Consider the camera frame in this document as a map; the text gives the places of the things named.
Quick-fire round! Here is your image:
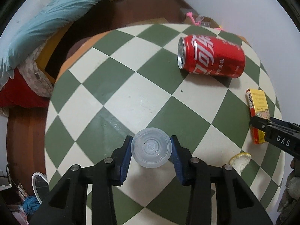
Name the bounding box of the yellow cigarette box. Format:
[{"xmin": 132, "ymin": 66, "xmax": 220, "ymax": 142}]
[{"xmin": 245, "ymin": 88, "xmax": 270, "ymax": 144}]

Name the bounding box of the red soda can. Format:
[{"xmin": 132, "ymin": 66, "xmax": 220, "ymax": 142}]
[{"xmin": 177, "ymin": 34, "xmax": 246, "ymax": 79}]

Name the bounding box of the blue cloth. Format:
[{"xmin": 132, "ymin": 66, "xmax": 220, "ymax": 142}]
[{"xmin": 22, "ymin": 196, "xmax": 40, "ymax": 216}]

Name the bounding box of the clear plastic cup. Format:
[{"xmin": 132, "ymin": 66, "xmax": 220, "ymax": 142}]
[{"xmin": 131, "ymin": 127, "xmax": 173, "ymax": 169}]

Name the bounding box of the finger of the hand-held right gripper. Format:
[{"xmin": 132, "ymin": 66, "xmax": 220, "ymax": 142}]
[
  {"xmin": 269, "ymin": 118, "xmax": 300, "ymax": 132},
  {"xmin": 249, "ymin": 116, "xmax": 274, "ymax": 134}
]

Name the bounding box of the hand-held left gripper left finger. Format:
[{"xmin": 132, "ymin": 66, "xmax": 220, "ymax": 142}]
[{"xmin": 30, "ymin": 135, "xmax": 133, "ymax": 225}]

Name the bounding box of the grey box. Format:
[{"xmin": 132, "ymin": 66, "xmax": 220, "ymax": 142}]
[{"xmin": 179, "ymin": 7, "xmax": 195, "ymax": 23}]

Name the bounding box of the red cloth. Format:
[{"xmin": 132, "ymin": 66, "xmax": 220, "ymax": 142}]
[{"xmin": 0, "ymin": 76, "xmax": 51, "ymax": 109}]

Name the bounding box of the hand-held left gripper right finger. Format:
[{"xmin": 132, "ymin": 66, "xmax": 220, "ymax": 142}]
[{"xmin": 170, "ymin": 135, "xmax": 273, "ymax": 225}]

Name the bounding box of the pink plush toy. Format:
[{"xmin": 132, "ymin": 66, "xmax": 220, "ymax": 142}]
[{"xmin": 186, "ymin": 11, "xmax": 225, "ymax": 31}]

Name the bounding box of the white rimmed trash bin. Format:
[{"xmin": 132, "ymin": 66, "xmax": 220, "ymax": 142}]
[{"xmin": 31, "ymin": 172, "xmax": 50, "ymax": 203}]

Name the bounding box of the green white checkered tablecloth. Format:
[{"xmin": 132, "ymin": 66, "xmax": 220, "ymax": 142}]
[{"xmin": 44, "ymin": 23, "xmax": 285, "ymax": 225}]

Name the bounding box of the beige checkered cloth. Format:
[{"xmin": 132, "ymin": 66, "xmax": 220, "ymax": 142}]
[{"xmin": 17, "ymin": 43, "xmax": 54, "ymax": 98}]

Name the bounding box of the citrus peel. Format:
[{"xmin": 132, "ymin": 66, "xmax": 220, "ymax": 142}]
[{"xmin": 228, "ymin": 152, "xmax": 251, "ymax": 175}]

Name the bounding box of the open cardboard box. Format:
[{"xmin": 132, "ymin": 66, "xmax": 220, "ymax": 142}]
[{"xmin": 183, "ymin": 15, "xmax": 223, "ymax": 30}]

